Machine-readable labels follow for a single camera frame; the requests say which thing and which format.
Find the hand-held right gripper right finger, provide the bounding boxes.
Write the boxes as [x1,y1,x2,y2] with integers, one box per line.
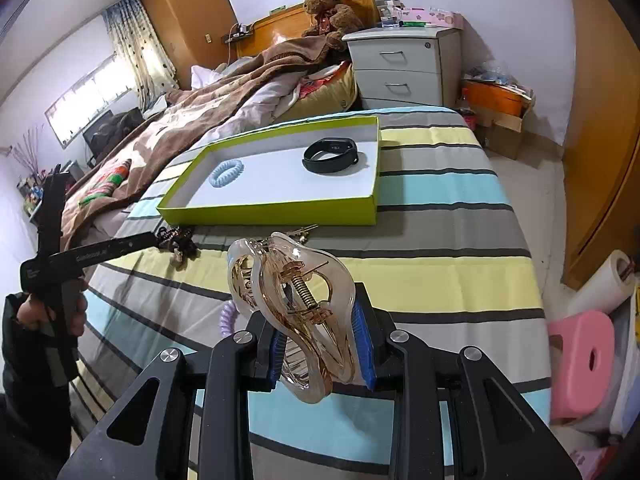
[349,282,583,480]

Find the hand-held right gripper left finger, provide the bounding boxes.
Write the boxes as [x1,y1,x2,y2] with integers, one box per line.
[57,310,290,480]

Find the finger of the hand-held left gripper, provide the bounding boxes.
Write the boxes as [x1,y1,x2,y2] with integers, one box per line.
[125,231,162,255]

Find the brown beaded bracelet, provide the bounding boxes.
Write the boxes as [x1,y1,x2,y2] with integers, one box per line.
[157,226,193,248]

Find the purple spiral hair tie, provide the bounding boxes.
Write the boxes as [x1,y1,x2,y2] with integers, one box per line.
[219,300,241,338]

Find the clear amber hair claw clip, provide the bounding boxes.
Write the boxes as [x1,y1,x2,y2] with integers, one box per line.
[227,232,357,403]

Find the green shallow cardboard box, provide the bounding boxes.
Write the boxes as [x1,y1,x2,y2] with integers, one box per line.
[156,115,382,227]

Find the person's left forearm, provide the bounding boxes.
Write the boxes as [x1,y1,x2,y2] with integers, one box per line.
[0,292,83,480]

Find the person's left hand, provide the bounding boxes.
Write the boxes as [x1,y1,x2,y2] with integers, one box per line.
[15,281,89,337]

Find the red green plaid cushion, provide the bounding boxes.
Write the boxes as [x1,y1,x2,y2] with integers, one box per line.
[77,157,133,206]

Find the striped bed sheet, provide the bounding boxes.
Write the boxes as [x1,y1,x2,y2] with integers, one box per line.
[70,105,551,480]

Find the dried flower branches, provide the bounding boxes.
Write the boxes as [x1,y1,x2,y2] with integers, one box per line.
[12,127,46,181]

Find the brown patterned blanket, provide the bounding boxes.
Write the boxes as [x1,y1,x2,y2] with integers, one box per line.
[60,37,346,241]

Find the window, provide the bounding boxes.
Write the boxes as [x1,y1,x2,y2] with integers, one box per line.
[45,52,138,148]

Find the white duvet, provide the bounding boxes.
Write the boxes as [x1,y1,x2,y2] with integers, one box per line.
[190,57,301,126]

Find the patterned curtain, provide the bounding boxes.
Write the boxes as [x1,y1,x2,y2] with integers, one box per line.
[102,0,178,111]

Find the black smart wristband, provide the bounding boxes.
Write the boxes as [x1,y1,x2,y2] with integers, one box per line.
[301,137,361,173]

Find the pink plastic stool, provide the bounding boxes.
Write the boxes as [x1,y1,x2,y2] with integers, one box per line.
[547,310,616,426]

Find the tall wooden wardrobe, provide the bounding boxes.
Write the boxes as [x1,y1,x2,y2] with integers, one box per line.
[139,0,238,91]

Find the yellow pillow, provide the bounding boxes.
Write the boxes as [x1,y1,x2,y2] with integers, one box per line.
[280,60,361,123]

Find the power strip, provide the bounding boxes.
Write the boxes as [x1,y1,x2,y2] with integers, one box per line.
[222,22,256,43]

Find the white paper roll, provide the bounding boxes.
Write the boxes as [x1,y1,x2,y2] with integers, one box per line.
[565,250,638,318]

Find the wooden headboard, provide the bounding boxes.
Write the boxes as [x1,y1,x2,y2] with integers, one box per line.
[235,0,376,58]

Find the brown cardboard box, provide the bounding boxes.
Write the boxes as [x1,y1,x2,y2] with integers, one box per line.
[480,105,531,161]

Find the grey drawer nightstand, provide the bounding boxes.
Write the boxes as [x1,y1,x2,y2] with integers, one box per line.
[342,25,463,111]

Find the orange box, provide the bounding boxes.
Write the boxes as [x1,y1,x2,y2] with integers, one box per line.
[462,79,533,121]

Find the brown teddy bear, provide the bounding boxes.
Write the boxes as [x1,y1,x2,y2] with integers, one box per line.
[301,0,366,51]

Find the clear plastic bag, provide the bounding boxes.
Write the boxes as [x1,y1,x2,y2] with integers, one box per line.
[470,60,521,86]

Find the large wooden closet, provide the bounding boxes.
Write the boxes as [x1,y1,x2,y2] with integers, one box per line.
[560,0,640,291]

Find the pink floral box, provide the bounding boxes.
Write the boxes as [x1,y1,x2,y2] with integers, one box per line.
[400,5,466,31]

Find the blue spiral hair tie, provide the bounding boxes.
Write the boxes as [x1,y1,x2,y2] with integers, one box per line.
[207,159,246,188]

